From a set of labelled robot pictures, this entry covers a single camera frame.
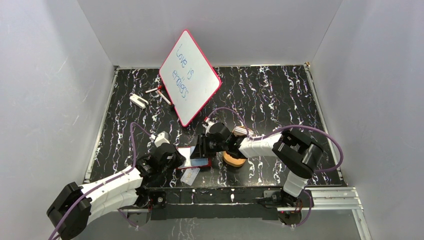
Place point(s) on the red leather card holder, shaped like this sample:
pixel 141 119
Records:
pixel 189 162

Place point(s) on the orange oval tray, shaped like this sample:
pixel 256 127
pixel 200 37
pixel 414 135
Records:
pixel 232 161

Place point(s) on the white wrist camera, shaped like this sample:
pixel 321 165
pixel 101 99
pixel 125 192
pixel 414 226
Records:
pixel 161 138
pixel 208 122

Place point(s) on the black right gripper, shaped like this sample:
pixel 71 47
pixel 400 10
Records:
pixel 200 151

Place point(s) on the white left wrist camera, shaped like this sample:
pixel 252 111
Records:
pixel 161 138

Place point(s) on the white whiteboard eraser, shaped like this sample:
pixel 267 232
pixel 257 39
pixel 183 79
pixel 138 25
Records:
pixel 139 101

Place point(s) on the red capped marker pen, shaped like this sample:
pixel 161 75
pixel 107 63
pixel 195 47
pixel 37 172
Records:
pixel 154 89

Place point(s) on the pink framed whiteboard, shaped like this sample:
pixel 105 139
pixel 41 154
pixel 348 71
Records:
pixel 188 78

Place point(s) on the silver credit card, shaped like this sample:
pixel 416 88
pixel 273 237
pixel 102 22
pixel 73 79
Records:
pixel 190 175

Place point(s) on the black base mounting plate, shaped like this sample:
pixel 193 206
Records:
pixel 212 203

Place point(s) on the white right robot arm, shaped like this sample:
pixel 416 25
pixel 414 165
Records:
pixel 297 151

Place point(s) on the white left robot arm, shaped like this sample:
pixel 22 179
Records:
pixel 76 206

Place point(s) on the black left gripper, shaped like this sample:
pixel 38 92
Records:
pixel 177 158

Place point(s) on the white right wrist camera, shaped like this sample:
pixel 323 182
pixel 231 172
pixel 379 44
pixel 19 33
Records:
pixel 208 122

